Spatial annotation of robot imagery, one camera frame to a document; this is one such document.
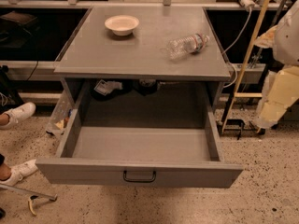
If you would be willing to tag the black drawer handle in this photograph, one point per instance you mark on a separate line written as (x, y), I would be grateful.
(139, 177)

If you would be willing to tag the grey open top drawer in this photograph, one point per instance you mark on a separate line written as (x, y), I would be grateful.
(172, 132)

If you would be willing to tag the clear plastic bin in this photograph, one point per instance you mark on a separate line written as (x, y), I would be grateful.
(60, 116)

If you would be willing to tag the white sneaker upper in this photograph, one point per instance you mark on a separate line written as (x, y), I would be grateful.
(13, 116)

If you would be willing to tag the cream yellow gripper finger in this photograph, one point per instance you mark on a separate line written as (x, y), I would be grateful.
(280, 91)

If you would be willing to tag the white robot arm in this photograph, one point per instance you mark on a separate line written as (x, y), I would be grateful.
(283, 38)

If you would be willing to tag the grabber tool on floor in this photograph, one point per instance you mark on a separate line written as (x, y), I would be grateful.
(32, 196)

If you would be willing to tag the white ceramic bowl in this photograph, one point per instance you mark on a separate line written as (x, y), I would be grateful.
(122, 25)

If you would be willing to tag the white sneaker lower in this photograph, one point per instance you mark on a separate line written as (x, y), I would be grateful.
(12, 175)

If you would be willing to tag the yellow wooden ladder frame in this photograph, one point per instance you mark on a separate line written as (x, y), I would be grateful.
(236, 94)

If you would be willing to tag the white paper tag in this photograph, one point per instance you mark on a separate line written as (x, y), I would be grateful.
(107, 87)

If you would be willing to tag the grey metal cabinet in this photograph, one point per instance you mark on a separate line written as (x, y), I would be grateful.
(140, 61)

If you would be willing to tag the clear plastic water bottle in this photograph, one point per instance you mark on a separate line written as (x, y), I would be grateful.
(182, 47)

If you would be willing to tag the white sneaker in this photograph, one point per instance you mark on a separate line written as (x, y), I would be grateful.
(13, 116)
(12, 175)

